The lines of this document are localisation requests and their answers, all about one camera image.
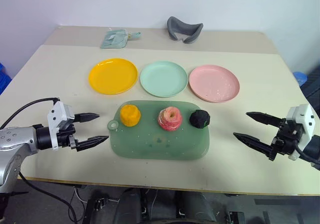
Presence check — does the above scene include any light green dustpan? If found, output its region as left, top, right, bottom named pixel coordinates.
left=100, top=28, right=142, bottom=50

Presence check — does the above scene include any dark rounded shape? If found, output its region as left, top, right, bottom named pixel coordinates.
left=112, top=187, right=149, bottom=224

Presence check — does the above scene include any yellow plate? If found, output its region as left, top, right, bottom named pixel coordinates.
left=88, top=57, right=139, bottom=96

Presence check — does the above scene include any black cable under table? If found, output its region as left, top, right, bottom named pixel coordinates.
left=18, top=171, right=77, bottom=224

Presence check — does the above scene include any blue plastic crate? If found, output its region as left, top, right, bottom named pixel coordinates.
left=0, top=62, right=13, bottom=96

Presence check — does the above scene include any pink red toy apple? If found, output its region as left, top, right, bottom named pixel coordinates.
left=157, top=106, right=184, bottom=132

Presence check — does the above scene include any mint green plate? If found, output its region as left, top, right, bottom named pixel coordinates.
left=139, top=60, right=189, bottom=98

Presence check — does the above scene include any black ribbed case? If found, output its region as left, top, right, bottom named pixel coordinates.
left=298, top=68, right=320, bottom=116

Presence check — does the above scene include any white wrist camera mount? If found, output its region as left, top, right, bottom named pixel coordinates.
left=285, top=104, right=316, bottom=161
left=47, top=101, right=76, bottom=152

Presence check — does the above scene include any blue capped container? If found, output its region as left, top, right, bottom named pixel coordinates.
left=292, top=71, right=309, bottom=87

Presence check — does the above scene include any dark green toy fruit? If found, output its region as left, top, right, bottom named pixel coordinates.
left=189, top=109, right=211, bottom=129

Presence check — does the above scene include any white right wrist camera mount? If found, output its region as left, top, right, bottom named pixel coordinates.
left=285, top=104, right=316, bottom=161

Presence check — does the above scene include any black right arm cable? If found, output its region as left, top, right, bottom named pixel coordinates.
left=293, top=139, right=320, bottom=165

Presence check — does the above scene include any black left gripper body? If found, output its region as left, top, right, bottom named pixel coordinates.
left=56, top=113, right=79, bottom=151

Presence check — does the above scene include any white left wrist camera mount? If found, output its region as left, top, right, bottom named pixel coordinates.
left=47, top=101, right=76, bottom=152

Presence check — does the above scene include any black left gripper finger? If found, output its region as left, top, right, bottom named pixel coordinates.
left=74, top=112, right=101, bottom=124
left=74, top=135, right=110, bottom=152

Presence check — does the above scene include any grey curved foam pad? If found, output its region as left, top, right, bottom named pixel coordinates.
left=166, top=16, right=204, bottom=45

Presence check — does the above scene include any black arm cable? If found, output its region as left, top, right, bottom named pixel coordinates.
left=293, top=139, right=320, bottom=165
left=0, top=97, right=61, bottom=130

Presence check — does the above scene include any orange toy fruit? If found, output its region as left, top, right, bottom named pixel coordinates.
left=119, top=104, right=142, bottom=127

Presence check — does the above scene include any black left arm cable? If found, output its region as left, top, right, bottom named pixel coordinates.
left=0, top=97, right=61, bottom=130

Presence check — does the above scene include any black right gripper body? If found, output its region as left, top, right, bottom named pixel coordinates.
left=270, top=118, right=302, bottom=161

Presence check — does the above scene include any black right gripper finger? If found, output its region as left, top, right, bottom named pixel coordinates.
left=245, top=111, right=286, bottom=129
left=232, top=132, right=275, bottom=160

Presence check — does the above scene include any pink plate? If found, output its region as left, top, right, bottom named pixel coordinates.
left=188, top=64, right=241, bottom=103

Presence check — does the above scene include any translucent green cutting board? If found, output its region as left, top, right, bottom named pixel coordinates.
left=107, top=100, right=210, bottom=161

